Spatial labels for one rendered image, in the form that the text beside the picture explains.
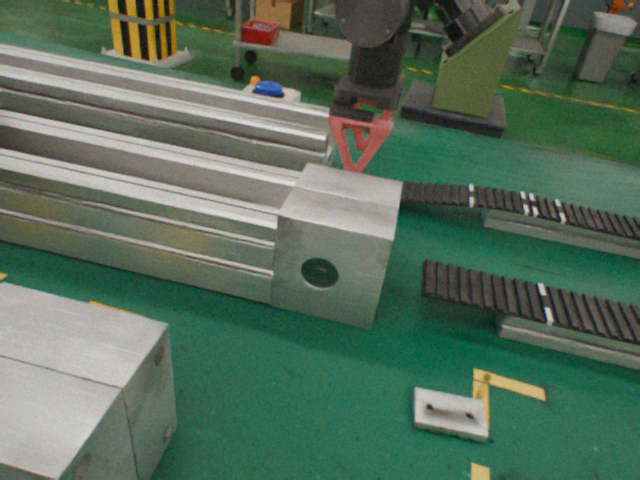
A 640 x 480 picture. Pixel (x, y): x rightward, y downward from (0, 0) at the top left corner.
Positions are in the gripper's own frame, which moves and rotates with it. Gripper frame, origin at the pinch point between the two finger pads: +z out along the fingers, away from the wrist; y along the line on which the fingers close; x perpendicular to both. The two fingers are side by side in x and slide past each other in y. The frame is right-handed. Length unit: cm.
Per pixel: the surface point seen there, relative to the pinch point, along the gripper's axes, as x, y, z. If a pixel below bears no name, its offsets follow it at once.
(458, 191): 12.7, -0.9, 2.3
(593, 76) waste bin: 163, -468, 78
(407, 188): 6.6, -1.0, 3.3
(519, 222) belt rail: 20.3, 0.8, 3.7
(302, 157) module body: -5.8, 5.0, -0.7
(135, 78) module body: -30.2, -1.8, -3.3
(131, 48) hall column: -199, -265, 73
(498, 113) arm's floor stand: 21, -45, 5
